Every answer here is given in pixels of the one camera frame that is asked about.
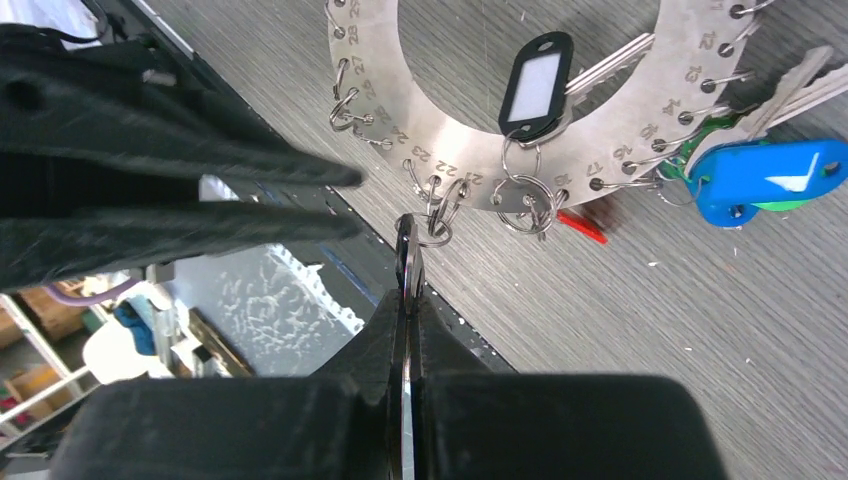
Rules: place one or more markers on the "numbered metal key ring disc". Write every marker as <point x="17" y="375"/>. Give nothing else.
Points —
<point x="562" y="141"/>

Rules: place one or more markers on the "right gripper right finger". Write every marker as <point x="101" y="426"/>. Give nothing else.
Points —
<point x="473" y="423"/>

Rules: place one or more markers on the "black key tag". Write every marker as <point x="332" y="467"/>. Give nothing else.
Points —
<point x="536" y="91"/>

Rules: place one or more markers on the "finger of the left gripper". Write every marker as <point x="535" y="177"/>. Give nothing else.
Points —
<point x="39" y="251"/>
<point x="102" y="126"/>

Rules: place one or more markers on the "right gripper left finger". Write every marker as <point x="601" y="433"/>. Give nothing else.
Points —
<point x="344" y="421"/>

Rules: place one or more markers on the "blue key tag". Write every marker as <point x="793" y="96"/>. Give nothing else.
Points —
<point x="731" y="183"/>

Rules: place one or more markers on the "red key tag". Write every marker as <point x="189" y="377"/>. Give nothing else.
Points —
<point x="582" y="225"/>

